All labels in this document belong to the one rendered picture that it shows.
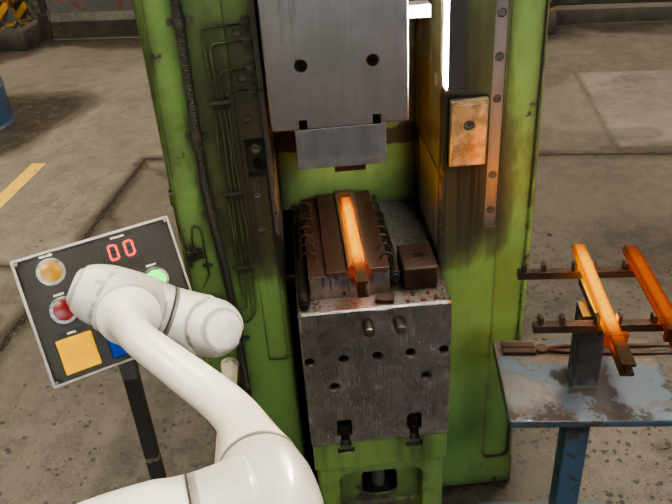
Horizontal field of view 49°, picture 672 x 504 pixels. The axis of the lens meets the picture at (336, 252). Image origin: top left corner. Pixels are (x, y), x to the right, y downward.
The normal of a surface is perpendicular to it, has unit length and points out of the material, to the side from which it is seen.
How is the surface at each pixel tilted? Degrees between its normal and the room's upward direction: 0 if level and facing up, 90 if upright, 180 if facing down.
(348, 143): 90
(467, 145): 90
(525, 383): 0
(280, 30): 90
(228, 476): 13
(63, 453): 0
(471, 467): 90
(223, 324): 59
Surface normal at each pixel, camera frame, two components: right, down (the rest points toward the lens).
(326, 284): 0.08, 0.52
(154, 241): 0.40, -0.05
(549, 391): -0.06, -0.85
